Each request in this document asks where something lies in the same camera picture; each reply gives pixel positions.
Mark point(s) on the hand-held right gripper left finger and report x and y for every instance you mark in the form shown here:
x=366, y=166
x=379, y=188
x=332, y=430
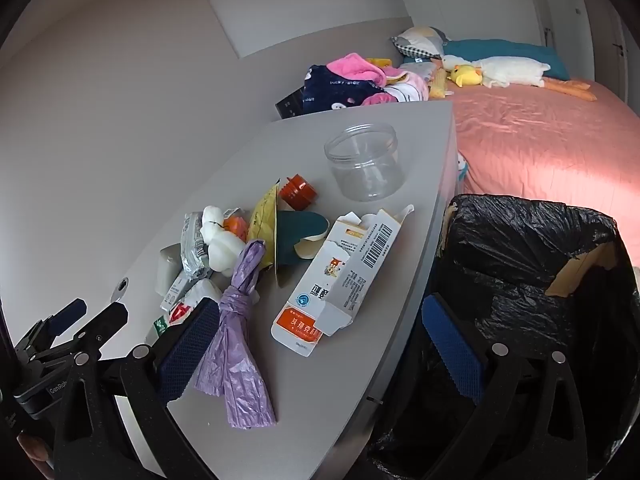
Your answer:
x=184, y=355

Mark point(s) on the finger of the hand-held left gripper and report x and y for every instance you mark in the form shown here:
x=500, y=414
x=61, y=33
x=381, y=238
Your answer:
x=107, y=321
x=65, y=316

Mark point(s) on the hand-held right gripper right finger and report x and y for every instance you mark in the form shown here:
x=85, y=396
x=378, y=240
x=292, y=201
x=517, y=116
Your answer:
x=452, y=355

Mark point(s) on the silver snack wrapper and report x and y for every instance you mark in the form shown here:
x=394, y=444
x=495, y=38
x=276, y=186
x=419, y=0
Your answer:
x=192, y=250

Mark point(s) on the bin with black bag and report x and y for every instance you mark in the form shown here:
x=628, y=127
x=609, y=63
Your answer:
x=510, y=260

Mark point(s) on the orange ribbed bottle cap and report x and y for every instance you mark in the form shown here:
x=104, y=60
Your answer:
x=298, y=192

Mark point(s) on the person's left hand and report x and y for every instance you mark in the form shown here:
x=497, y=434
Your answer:
x=32, y=449

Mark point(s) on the green white packet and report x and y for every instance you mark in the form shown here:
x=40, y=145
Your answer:
x=160, y=327

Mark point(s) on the red white packet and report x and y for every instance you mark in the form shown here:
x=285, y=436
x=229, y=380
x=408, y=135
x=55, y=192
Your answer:
x=182, y=312

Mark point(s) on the purple knotted plastic bag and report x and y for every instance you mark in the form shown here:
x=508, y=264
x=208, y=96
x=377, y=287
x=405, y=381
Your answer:
x=235, y=360

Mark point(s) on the white thermometer box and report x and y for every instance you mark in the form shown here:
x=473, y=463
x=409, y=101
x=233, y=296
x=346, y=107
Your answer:
x=175, y=292

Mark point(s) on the crumpled white packet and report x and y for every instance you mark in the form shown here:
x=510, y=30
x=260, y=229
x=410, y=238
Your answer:
x=207, y=291

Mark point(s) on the white plush toy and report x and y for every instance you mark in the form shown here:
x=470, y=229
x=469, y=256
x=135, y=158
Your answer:
x=222, y=247

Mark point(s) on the white orange medicine box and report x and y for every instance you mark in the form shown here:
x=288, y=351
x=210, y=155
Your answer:
x=340, y=280

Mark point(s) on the brown cardboard piece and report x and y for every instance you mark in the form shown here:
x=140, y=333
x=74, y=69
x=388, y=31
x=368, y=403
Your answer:
x=580, y=270

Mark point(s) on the yellow snack packet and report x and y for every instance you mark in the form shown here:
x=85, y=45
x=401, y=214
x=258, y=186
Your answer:
x=264, y=220

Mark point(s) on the dark green paper cup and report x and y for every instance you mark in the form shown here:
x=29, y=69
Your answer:
x=296, y=235

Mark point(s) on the small white blue toy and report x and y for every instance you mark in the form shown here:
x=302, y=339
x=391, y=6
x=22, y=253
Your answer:
x=460, y=165

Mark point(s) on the clear plastic jar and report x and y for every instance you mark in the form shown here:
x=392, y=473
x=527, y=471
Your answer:
x=365, y=180

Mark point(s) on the pink bed sheet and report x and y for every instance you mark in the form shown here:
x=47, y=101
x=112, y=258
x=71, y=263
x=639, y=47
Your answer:
x=525, y=140

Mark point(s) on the white pink printed cloth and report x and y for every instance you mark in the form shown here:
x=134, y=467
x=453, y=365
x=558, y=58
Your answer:
x=405, y=91

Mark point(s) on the yellow striped cloth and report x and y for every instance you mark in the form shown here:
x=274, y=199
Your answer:
x=439, y=84

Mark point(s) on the black device box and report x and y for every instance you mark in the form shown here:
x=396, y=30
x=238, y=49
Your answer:
x=290, y=105

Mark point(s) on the yellow duck plush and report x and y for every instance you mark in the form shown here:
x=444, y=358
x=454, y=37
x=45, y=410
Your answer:
x=465, y=76

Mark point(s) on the white goose plush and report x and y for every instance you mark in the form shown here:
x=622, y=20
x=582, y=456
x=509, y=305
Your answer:
x=505, y=70

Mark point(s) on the navy printed blanket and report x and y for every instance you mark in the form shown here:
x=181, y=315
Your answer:
x=335, y=89

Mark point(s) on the pink fleece cloth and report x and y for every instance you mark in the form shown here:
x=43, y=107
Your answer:
x=350, y=67

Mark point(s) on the patchwork checked pillow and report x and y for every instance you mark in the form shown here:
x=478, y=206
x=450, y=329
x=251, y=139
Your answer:
x=417, y=42

